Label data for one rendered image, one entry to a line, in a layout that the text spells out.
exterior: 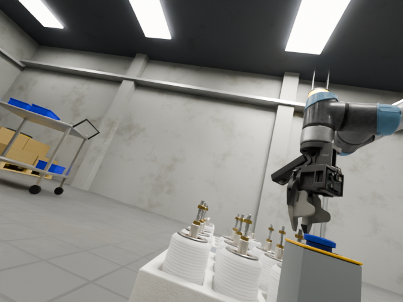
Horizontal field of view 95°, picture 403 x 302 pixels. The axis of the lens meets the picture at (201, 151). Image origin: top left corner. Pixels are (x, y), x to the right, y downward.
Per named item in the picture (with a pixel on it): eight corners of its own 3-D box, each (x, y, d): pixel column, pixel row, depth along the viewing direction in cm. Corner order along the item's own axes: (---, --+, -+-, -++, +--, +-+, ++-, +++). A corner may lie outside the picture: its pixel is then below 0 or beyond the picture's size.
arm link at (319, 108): (346, 88, 47) (308, 88, 50) (343, 127, 43) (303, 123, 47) (336, 106, 53) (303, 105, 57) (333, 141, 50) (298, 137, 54)
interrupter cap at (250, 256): (252, 263, 37) (253, 259, 37) (219, 249, 41) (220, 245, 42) (262, 261, 43) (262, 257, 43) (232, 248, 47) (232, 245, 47)
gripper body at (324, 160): (322, 190, 38) (327, 138, 42) (286, 188, 46) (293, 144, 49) (343, 200, 41) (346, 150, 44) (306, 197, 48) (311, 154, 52)
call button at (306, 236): (325, 253, 28) (326, 239, 29) (342, 260, 24) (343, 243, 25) (297, 245, 29) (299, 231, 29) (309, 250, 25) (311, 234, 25)
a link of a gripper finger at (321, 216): (325, 240, 39) (325, 196, 41) (300, 233, 44) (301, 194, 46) (334, 241, 40) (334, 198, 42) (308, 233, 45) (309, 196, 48)
